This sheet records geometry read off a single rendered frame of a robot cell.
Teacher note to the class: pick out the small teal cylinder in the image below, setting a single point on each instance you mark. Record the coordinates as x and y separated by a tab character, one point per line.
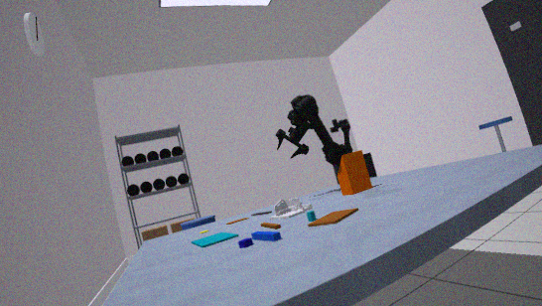
311	216

